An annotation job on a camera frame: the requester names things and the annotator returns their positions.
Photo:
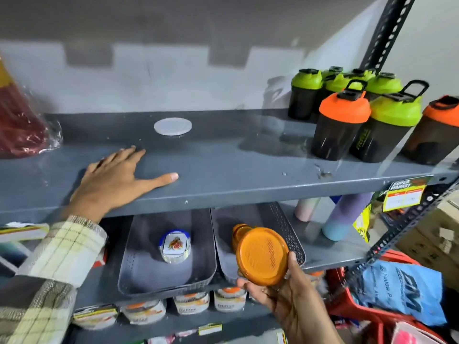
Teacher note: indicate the blue plastic bag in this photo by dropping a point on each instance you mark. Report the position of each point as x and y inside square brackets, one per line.
[405, 290]

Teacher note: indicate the yellow green packet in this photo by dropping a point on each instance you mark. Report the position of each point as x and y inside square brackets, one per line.
[364, 223]

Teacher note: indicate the red item in clear wrap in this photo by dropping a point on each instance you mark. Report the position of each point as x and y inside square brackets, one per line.
[21, 125]

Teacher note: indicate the person's left little finger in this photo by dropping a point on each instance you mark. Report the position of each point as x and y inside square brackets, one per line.
[91, 167]

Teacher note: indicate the person's left thumb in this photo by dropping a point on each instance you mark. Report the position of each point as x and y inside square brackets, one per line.
[157, 180]

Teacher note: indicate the person's left middle finger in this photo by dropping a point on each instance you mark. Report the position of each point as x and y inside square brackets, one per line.
[123, 153]

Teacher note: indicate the orange-lid black shaker bottle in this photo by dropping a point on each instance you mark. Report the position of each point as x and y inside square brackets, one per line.
[337, 125]
[435, 132]

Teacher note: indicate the group of green-lid shaker bottles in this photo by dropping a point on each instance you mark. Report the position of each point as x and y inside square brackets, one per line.
[389, 118]

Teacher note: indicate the blue purple gradient bottle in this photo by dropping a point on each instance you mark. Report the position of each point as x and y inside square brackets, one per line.
[342, 220]

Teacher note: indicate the grey metal shelving rack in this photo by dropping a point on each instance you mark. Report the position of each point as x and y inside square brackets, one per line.
[229, 168]

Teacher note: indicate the yellow red price tag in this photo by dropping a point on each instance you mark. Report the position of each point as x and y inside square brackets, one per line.
[403, 197]

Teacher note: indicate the red plastic stool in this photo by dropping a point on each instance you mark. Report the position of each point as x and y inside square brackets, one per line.
[358, 308]

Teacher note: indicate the white round lid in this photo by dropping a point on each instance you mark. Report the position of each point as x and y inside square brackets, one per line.
[173, 126]

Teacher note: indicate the person's left forearm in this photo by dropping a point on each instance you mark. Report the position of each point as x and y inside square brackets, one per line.
[46, 279]

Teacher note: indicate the orange plastic jar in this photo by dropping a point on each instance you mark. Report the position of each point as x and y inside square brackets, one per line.
[261, 256]

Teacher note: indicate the person's right hand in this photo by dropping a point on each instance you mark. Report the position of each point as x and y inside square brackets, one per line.
[301, 311]

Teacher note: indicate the small yellow shelf label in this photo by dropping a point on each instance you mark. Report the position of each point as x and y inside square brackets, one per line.
[210, 328]

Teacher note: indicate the small container with blue-white lid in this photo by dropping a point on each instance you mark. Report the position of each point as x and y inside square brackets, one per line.
[175, 246]

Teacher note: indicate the pink packet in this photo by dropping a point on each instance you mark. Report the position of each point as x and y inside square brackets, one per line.
[408, 334]

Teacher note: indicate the person's right thumb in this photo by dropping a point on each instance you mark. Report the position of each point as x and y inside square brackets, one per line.
[297, 267]

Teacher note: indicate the brown cardboard box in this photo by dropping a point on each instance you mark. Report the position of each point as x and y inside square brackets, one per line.
[435, 243]

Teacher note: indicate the pink bottle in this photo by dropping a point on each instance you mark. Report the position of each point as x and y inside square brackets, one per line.
[306, 209]

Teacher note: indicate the grey perforated plastic tray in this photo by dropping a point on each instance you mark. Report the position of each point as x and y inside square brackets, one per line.
[143, 261]
[229, 218]

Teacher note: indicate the person's left hand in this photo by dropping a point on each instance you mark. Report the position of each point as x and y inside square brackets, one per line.
[107, 184]

